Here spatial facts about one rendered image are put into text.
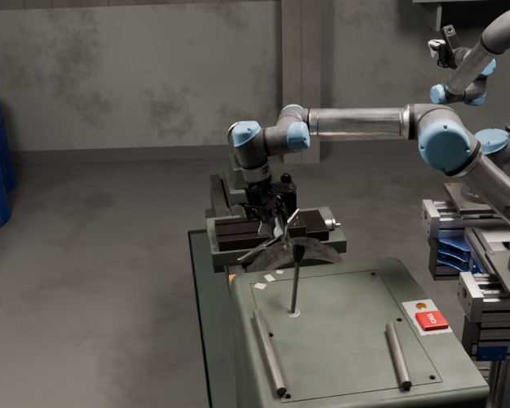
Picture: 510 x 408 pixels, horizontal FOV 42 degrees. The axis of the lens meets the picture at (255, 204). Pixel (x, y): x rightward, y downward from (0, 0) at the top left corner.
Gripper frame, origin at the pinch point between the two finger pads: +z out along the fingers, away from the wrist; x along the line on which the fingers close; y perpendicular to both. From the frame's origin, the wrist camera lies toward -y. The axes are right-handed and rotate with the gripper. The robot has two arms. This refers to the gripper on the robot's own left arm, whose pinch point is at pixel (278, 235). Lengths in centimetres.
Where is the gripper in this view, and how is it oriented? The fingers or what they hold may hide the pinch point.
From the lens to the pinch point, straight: 192.5
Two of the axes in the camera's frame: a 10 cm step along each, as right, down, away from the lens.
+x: 8.4, 0.5, -5.4
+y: -4.9, 5.2, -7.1
